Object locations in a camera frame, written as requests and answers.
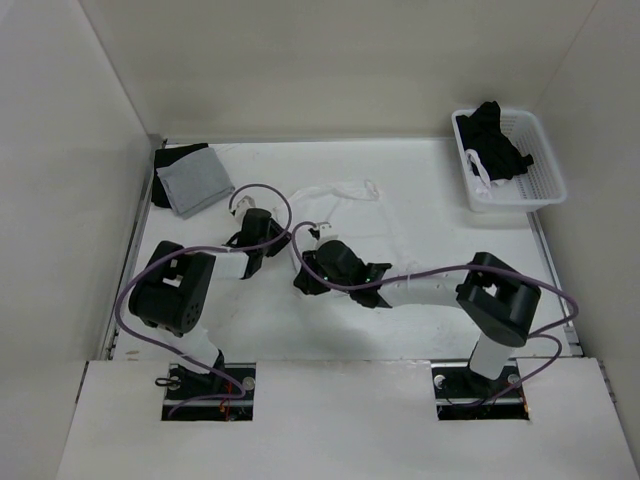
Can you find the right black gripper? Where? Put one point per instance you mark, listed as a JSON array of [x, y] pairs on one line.
[[309, 286]]

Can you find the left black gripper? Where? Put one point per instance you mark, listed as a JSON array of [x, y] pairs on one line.
[[279, 245]]

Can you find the white tank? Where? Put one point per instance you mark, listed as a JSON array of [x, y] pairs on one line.
[[361, 216], [484, 185]]

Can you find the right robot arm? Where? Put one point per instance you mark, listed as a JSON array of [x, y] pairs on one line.
[[497, 299]]

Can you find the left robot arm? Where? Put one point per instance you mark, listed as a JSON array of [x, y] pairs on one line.
[[171, 292]]

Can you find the folded grey tank top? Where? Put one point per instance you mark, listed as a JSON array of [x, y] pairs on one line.
[[195, 182]]

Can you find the folded black tank top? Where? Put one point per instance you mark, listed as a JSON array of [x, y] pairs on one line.
[[166, 157]]

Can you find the white tank top in basket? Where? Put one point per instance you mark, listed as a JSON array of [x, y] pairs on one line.
[[484, 185]]

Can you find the crumpled black tank top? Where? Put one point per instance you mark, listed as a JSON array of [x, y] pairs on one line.
[[481, 132]]

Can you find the white plastic basket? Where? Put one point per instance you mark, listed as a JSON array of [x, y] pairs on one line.
[[542, 185]]

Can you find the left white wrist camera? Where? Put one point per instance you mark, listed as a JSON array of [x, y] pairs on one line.
[[242, 204]]

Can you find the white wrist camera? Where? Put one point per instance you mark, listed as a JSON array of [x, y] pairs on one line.
[[242, 204], [323, 232]]

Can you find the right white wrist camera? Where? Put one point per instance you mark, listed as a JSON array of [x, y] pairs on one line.
[[323, 232]]

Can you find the left metal table rail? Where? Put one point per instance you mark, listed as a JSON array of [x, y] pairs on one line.
[[134, 232]]

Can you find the metal table rail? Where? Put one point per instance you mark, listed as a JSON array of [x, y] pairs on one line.
[[570, 335], [134, 232]]

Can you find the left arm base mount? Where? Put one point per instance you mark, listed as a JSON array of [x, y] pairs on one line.
[[192, 397]]

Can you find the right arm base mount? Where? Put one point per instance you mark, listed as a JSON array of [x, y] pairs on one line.
[[462, 395]]

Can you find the right metal table rail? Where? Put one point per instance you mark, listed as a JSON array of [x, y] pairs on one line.
[[570, 335]]

